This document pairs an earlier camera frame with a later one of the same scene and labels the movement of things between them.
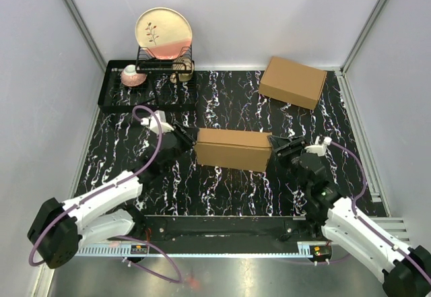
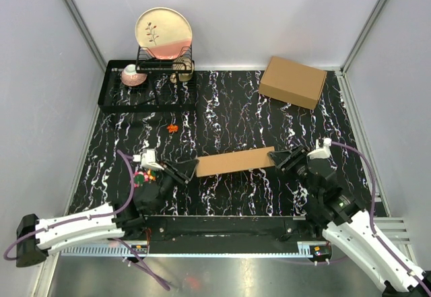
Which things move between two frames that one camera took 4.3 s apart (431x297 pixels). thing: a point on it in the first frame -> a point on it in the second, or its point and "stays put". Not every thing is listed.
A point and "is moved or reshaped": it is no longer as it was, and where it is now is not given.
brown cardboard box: x=246 y=150 is moved or reshaped
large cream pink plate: x=164 y=31 stays put
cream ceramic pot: x=183 y=69 stays put
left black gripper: x=188 y=137 -> x=183 y=172
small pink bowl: x=130 y=77 stays put
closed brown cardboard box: x=291 y=82 stays put
